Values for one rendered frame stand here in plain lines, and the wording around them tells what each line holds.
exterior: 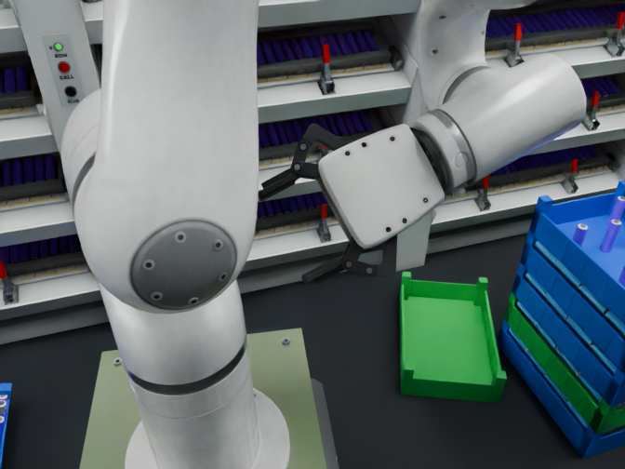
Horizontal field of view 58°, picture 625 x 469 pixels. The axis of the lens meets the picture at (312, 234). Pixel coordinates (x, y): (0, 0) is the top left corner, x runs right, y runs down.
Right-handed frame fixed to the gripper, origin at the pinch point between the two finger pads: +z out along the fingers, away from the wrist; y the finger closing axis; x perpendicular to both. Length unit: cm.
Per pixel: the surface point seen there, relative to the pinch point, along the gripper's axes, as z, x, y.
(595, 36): -88, -71, 8
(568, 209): -52, -50, -20
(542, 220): -45, -46, -19
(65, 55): 17, -40, 44
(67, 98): 21, -44, 39
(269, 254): 3, -78, -1
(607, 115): -90, -83, -10
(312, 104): -19, -57, 22
